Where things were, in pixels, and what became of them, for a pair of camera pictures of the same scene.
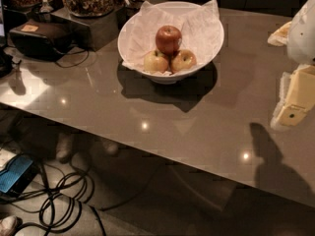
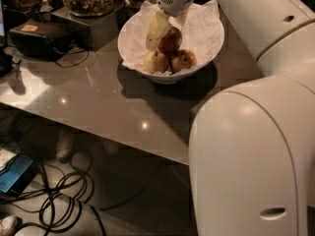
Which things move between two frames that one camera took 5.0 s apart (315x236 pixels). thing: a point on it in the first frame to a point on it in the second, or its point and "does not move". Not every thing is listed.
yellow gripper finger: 280,37 to 181,19
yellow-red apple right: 183,60 does not move
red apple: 168,39 does not move
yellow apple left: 155,62 does not move
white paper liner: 201,28 does not move
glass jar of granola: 90,0 does not move
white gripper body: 303,36 to 175,2
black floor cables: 61,198 does not move
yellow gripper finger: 296,96 to 159,23
